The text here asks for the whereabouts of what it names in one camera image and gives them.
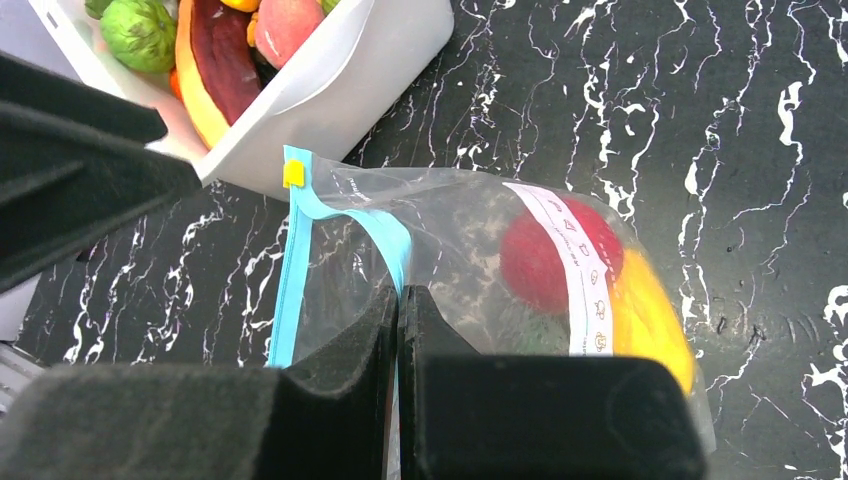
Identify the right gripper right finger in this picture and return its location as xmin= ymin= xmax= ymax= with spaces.
xmin=398 ymin=286 xmax=707 ymax=479

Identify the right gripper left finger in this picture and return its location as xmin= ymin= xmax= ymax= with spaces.
xmin=1 ymin=288 xmax=398 ymax=479

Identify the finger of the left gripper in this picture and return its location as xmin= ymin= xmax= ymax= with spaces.
xmin=1 ymin=54 xmax=202 ymax=291

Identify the small green lime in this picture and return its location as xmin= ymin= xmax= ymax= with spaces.
xmin=99 ymin=0 xmax=177 ymax=74

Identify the clear zip top bag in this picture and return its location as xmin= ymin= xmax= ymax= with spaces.
xmin=268 ymin=146 xmax=715 ymax=479

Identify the red tomato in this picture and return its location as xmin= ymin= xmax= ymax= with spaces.
xmin=500 ymin=196 xmax=623 ymax=314

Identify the yellow mango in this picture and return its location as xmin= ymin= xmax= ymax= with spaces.
xmin=609 ymin=248 xmax=695 ymax=395

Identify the pink peach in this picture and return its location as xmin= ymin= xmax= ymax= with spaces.
xmin=254 ymin=0 xmax=325 ymax=69

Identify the raw red meat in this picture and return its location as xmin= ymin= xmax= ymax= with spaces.
xmin=190 ymin=0 xmax=261 ymax=124

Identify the white plastic bin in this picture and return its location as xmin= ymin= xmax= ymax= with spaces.
xmin=32 ymin=1 xmax=454 ymax=200

